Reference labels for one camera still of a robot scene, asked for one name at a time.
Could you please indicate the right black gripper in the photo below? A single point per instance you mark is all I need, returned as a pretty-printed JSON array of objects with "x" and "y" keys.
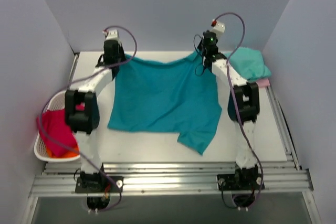
[{"x": 208, "y": 54}]

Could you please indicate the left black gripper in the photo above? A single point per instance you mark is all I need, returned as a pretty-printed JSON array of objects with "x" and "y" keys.
[{"x": 115, "y": 57}]

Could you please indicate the teal t shirt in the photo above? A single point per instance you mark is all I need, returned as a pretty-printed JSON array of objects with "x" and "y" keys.
[{"x": 172, "y": 97}]

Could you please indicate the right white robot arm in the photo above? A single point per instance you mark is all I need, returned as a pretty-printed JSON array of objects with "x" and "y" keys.
[{"x": 243, "y": 101}]

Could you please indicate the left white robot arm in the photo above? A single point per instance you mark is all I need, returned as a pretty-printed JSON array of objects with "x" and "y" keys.
[{"x": 82, "y": 111}]

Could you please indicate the folded mint green t shirt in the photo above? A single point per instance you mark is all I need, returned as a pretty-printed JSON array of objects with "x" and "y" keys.
[{"x": 249, "y": 63}]

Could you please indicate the folded pink t shirt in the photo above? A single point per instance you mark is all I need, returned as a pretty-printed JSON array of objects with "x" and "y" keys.
[{"x": 262, "y": 83}]

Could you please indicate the white plastic laundry basket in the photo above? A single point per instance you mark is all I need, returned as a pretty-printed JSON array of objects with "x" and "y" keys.
[{"x": 55, "y": 141}]

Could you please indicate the crimson red t shirt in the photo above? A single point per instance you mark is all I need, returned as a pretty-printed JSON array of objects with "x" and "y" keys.
[{"x": 55, "y": 126}]

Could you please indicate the orange t shirt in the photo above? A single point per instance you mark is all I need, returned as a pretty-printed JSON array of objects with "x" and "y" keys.
[{"x": 67, "y": 154}]

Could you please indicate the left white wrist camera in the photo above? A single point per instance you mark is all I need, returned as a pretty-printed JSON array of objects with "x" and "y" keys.
[{"x": 111, "y": 34}]

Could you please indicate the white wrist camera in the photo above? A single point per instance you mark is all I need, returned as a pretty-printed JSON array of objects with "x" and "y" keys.
[
  {"x": 111, "y": 34},
  {"x": 218, "y": 28}
]

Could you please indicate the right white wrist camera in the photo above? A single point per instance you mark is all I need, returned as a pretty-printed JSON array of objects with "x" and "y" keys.
[{"x": 218, "y": 28}]

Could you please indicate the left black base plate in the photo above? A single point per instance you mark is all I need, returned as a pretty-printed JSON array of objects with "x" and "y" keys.
[{"x": 95, "y": 183}]

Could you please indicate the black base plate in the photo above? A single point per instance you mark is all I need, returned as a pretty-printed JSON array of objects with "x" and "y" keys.
[
  {"x": 231, "y": 182},
  {"x": 95, "y": 183}
]

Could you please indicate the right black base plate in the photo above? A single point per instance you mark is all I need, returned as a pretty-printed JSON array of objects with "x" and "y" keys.
[{"x": 231, "y": 182}]

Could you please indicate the aluminium rail frame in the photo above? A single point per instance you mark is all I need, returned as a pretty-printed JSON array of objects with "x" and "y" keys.
[{"x": 156, "y": 164}]

